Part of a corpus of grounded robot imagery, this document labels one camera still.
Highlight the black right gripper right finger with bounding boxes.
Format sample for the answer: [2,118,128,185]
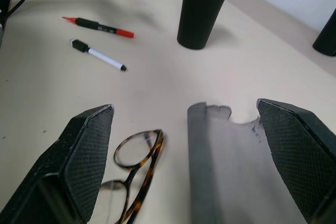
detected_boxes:
[256,98,336,224]

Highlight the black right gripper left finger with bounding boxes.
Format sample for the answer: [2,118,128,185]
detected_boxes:
[0,104,116,224]

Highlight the tortoiseshell eyeglasses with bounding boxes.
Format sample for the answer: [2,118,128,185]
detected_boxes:
[99,129,166,224]

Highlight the grey felt glasses case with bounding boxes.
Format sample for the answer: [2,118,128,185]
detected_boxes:
[187,101,308,224]

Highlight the white marker with black cap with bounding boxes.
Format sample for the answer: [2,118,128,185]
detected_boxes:
[69,39,129,72]

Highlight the red and black marker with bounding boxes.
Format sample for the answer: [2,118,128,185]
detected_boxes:
[62,16,135,39]

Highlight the black pen holder cup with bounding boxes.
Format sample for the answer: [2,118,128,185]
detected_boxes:
[312,7,336,57]

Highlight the black plastic cup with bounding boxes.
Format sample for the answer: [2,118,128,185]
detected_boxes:
[176,0,232,50]

